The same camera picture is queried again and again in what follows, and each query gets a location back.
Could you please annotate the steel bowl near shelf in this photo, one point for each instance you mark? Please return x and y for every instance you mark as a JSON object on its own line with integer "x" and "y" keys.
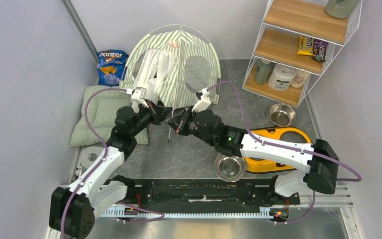
{"x": 282, "y": 115}

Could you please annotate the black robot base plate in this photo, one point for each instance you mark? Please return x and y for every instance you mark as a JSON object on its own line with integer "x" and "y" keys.
{"x": 252, "y": 191}

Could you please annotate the thin white tent pole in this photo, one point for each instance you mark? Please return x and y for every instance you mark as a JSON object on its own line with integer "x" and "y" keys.
{"x": 174, "y": 82}

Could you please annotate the green bottle lower shelf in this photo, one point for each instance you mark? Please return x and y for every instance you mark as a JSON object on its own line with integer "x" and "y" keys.
{"x": 262, "y": 71}

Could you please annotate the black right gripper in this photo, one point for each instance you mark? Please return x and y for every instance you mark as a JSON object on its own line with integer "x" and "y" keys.
{"x": 180, "y": 122}

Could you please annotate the steel bowl front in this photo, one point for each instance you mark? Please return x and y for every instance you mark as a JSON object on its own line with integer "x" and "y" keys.
{"x": 230, "y": 168}

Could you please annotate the white toilet paper roll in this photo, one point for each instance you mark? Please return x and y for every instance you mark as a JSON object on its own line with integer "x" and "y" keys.
{"x": 281, "y": 77}

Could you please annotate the green striped pet tent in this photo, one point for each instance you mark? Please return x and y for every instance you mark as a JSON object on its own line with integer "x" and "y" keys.
{"x": 174, "y": 66}

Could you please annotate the aluminium rail frame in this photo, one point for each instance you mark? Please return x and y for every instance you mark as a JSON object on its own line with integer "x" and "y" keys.
{"x": 341, "y": 200}

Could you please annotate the green bottle shelf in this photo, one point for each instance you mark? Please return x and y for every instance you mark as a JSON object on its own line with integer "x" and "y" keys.
{"x": 340, "y": 9}
{"x": 262, "y": 71}

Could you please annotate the cream printed cup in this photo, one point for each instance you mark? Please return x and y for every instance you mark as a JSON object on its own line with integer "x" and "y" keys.
{"x": 300, "y": 79}

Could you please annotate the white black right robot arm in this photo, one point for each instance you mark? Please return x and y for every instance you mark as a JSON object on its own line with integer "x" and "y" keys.
{"x": 316, "y": 165}

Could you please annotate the green bottle top shelf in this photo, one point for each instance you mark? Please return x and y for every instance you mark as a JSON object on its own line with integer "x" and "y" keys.
{"x": 340, "y": 9}

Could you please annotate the yellow candy bag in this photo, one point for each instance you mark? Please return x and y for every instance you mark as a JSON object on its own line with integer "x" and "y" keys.
{"x": 305, "y": 46}

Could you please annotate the yellow pet bowl holder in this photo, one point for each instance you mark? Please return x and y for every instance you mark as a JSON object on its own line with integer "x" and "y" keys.
{"x": 289, "y": 134}

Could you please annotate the white wire wooden shelf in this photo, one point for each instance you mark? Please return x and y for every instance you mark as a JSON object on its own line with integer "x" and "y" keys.
{"x": 284, "y": 21}

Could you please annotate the green checked pet cushion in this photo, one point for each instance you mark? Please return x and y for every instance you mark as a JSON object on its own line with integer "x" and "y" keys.
{"x": 101, "y": 114}

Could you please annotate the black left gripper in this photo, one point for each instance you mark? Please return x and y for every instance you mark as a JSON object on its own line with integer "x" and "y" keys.
{"x": 158, "y": 113}

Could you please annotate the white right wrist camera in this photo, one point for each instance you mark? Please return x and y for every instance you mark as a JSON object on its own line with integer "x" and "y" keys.
{"x": 202, "y": 101}

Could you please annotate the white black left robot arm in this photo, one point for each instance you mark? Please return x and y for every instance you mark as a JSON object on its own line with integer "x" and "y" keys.
{"x": 74, "y": 209}

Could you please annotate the blue Doritos chip bag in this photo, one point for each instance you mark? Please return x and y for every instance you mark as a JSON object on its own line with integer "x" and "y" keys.
{"x": 111, "y": 67}

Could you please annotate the dark purple candy bag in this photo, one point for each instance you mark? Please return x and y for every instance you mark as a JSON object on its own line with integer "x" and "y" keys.
{"x": 319, "y": 50}

